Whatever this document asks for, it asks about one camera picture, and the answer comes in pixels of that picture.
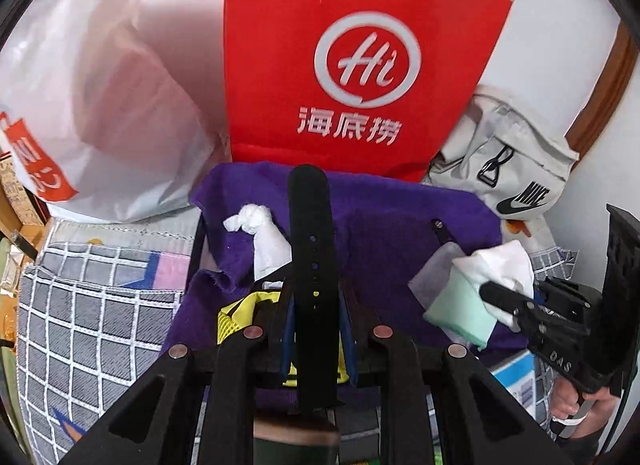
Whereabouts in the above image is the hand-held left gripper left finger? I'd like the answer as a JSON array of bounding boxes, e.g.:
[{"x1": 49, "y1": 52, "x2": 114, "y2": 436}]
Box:
[{"x1": 60, "y1": 270, "x2": 301, "y2": 465}]

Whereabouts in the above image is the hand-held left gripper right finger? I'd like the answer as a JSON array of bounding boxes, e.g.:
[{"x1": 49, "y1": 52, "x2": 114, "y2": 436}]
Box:
[{"x1": 335, "y1": 277, "x2": 558, "y2": 465}]

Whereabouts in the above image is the mint green cloth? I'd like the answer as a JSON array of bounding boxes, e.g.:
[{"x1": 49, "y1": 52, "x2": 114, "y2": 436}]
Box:
[{"x1": 422, "y1": 270, "x2": 496, "y2": 351}]

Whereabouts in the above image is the grey cloth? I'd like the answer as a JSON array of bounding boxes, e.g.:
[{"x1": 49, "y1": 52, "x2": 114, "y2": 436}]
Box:
[{"x1": 407, "y1": 242, "x2": 461, "y2": 308}]

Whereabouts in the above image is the purple fabric bag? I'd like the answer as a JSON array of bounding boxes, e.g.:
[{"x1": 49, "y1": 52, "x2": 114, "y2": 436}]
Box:
[{"x1": 170, "y1": 161, "x2": 531, "y2": 411}]

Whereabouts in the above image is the person's right hand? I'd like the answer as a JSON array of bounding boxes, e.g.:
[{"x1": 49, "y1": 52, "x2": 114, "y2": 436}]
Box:
[{"x1": 550, "y1": 377, "x2": 622, "y2": 448}]

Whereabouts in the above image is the yellow black mesh pouch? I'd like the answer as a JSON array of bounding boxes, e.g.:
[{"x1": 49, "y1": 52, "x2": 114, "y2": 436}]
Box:
[{"x1": 216, "y1": 290, "x2": 351, "y2": 388}]

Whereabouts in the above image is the blue tissue box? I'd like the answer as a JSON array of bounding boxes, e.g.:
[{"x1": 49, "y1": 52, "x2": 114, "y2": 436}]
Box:
[{"x1": 487, "y1": 347, "x2": 553, "y2": 426}]

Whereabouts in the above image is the dark green tea tin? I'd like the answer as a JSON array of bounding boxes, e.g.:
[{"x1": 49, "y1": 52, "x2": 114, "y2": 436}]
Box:
[{"x1": 252, "y1": 412, "x2": 341, "y2": 465}]

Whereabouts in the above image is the grey waist bag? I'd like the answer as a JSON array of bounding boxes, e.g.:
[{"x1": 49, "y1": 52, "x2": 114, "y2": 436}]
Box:
[{"x1": 422, "y1": 85, "x2": 581, "y2": 226}]

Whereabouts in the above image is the grey checkered blanket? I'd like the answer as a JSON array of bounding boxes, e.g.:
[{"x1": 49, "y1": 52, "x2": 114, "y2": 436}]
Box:
[{"x1": 17, "y1": 240, "x2": 566, "y2": 465}]

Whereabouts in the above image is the white plastic shopping bag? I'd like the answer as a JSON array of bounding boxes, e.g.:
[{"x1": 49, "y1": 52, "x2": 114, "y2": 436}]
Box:
[{"x1": 0, "y1": 0, "x2": 232, "y2": 224}]

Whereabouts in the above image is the red paper bag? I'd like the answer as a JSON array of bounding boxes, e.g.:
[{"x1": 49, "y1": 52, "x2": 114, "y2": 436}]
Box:
[{"x1": 222, "y1": 0, "x2": 515, "y2": 183}]

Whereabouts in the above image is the wooden door frame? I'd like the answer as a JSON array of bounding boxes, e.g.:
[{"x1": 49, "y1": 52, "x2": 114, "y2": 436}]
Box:
[{"x1": 565, "y1": 20, "x2": 638, "y2": 156}]

